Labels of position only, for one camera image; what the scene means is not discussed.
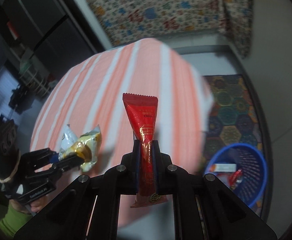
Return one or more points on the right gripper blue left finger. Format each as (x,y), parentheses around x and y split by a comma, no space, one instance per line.
(120,180)

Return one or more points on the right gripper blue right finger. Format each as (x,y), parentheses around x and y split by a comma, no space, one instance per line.
(189,194)

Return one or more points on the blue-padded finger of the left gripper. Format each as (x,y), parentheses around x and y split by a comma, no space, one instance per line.
(44,157)

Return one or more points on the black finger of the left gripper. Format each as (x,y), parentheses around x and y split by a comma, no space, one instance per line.
(59,166)

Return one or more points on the yellow white snack bag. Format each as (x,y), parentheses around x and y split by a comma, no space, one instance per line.
(86,146)

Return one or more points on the red snack sachet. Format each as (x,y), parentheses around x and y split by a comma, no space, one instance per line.
(143,149)

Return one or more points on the green sleeve forearm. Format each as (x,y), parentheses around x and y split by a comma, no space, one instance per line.
(11,221)

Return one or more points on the blue mesh trash basket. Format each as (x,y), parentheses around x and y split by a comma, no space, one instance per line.
(243,169)

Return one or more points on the person's left hand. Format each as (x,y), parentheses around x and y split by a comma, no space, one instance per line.
(31,208)

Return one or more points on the white green carton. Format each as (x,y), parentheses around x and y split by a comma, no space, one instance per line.
(226,168)

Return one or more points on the orange white striped tablecloth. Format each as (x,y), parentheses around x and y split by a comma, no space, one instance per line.
(144,90)

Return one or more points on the white storage rack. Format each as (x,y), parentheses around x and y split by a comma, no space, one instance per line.
(32,79)

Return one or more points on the colourful hexagon floor mat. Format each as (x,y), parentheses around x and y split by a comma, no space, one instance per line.
(233,119)

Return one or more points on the dark grey refrigerator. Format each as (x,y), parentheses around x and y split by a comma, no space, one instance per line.
(53,31)

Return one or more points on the patterned floral counter cloth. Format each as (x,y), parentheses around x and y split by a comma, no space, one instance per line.
(125,21)

